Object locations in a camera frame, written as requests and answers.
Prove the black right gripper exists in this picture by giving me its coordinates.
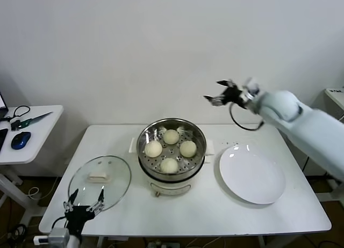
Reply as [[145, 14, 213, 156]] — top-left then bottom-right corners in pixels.
[[203, 78, 249, 106]]

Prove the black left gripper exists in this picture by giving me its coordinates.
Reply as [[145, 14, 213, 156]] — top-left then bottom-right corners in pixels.
[[63, 188, 105, 237]]

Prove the glass lid with cream handle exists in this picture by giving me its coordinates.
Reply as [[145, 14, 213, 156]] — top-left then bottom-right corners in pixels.
[[68, 155, 132, 213]]

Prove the white steamed baozi bun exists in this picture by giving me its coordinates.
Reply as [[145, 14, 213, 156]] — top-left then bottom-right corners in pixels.
[[179, 140, 198, 158], [163, 129, 180, 145], [160, 157, 180, 174], [144, 140, 163, 158]]

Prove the stainless steel steamer basket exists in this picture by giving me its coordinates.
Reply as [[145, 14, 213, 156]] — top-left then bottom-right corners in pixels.
[[136, 118, 207, 180]]

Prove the white side table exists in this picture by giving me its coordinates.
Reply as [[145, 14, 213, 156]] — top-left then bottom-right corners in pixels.
[[0, 105, 64, 227]]

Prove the white round plate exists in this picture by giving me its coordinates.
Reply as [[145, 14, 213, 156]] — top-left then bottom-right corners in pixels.
[[219, 143, 286, 205]]

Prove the blue computer mouse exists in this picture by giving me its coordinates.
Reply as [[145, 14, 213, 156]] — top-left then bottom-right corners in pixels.
[[11, 131, 32, 150]]

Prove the white electric cooker base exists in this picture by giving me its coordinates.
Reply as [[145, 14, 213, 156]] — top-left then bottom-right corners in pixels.
[[129, 136, 216, 198]]

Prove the black keyboard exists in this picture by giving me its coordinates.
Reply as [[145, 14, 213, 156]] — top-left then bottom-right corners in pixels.
[[0, 128, 9, 154]]

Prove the black laptop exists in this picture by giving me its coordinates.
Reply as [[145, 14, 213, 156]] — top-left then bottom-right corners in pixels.
[[0, 92, 9, 119]]

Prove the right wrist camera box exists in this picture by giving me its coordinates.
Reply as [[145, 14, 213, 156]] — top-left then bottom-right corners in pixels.
[[245, 76, 261, 94]]

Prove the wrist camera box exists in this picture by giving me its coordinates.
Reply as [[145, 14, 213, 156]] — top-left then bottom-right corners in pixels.
[[33, 235, 51, 245], [245, 76, 261, 94]]

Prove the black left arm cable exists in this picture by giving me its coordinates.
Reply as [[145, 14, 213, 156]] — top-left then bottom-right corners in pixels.
[[51, 216, 68, 230]]

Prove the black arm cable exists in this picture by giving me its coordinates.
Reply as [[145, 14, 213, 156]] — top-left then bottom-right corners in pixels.
[[51, 216, 68, 230], [228, 103, 266, 131]]

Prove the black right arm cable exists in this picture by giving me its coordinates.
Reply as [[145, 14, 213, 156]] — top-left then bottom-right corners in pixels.
[[228, 103, 266, 131]]

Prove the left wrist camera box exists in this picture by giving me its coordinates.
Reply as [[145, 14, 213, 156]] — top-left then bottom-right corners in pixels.
[[33, 235, 51, 245]]

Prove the white floor cable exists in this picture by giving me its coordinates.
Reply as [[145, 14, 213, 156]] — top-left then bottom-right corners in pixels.
[[26, 175, 61, 200]]

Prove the green handled dark blade tool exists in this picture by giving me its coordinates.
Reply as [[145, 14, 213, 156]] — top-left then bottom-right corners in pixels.
[[10, 111, 54, 131]]

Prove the black looped cable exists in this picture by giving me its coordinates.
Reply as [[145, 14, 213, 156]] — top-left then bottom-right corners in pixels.
[[0, 105, 31, 122]]

